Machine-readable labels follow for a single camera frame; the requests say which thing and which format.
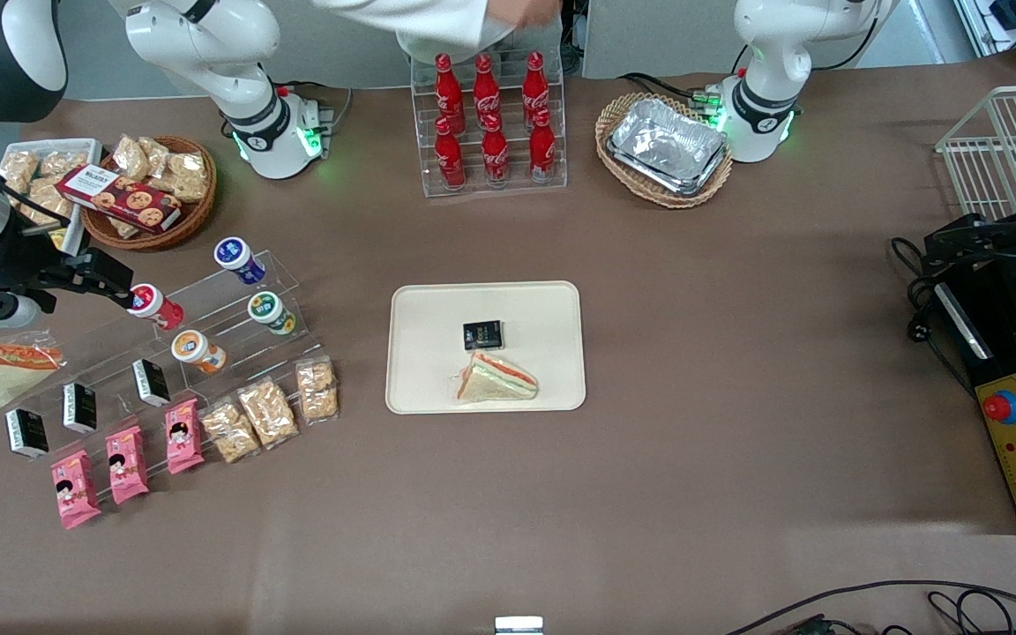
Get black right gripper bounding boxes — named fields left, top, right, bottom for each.
left=0, top=225, right=135, bottom=332

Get green gum bottle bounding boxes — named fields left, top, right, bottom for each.
left=247, top=291, right=297, bottom=337

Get white sleeved forearm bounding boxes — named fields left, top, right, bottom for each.
left=312, top=0, right=519, bottom=64

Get red gum bottle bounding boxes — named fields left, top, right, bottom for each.
left=127, top=283, right=185, bottom=332

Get black gum box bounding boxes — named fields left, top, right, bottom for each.
left=63, top=382, right=99, bottom=435
left=4, top=408, right=50, bottom=461
left=462, top=320, right=504, bottom=352
left=131, top=358, right=172, bottom=408

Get orange gum bottle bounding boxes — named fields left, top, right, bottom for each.
left=170, top=330, right=228, bottom=375

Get blue gum bottle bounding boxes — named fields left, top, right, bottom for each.
left=213, top=236, right=267, bottom=286

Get beige plastic tray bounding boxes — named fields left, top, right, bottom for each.
left=385, top=281, right=586, bottom=415

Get person's hand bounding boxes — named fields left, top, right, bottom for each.
left=483, top=0, right=564, bottom=33

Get red cookie box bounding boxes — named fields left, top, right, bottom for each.
left=56, top=164, right=183, bottom=235

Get clear bag of crackers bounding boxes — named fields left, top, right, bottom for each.
left=295, top=355, right=340, bottom=425
left=153, top=152, right=210, bottom=204
left=236, top=377, right=301, bottom=451
left=139, top=137, right=176, bottom=177
left=0, top=150, right=40, bottom=197
left=21, top=176, right=78, bottom=227
left=199, top=397, right=262, bottom=465
left=37, top=152, right=91, bottom=179
left=113, top=135, right=151, bottom=181

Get wicker basket with snacks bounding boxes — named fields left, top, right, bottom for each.
left=79, top=135, right=219, bottom=253

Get white plastic snack bin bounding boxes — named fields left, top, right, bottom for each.
left=0, top=138, right=104, bottom=258

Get wrapped triangle sandwich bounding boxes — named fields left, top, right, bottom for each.
left=0, top=333, right=67, bottom=418
left=452, top=350, right=539, bottom=405

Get clear acrylic tiered stand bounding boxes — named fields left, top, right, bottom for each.
left=30, top=250, right=325, bottom=495

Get pink snack pack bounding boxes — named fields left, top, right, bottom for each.
left=164, top=398, right=206, bottom=475
left=50, top=450, right=103, bottom=530
left=105, top=425, right=150, bottom=505

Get red cola bottle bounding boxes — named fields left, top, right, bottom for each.
left=529, top=108, right=557, bottom=182
left=482, top=113, right=510, bottom=186
left=434, top=53, right=465, bottom=135
left=522, top=51, right=550, bottom=127
left=473, top=54, right=502, bottom=131
left=434, top=116, right=467, bottom=190

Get stacked aluminium foil trays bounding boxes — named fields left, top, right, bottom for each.
left=606, top=98, right=730, bottom=197

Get wicker basket with foil trays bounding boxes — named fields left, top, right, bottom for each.
left=595, top=92, right=735, bottom=210

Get clear acrylic bottle rack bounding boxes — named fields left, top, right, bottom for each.
left=410, top=48, right=568, bottom=198

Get white wire basket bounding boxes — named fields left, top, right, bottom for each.
left=935, top=85, right=1016, bottom=223

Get black power cable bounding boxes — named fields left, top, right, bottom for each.
left=890, top=235, right=978, bottom=398

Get black arm base cable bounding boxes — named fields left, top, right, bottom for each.
left=277, top=80, right=355, bottom=135
left=617, top=71, right=713, bottom=105

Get black floor cable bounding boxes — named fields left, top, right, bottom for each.
left=724, top=579, right=1016, bottom=635

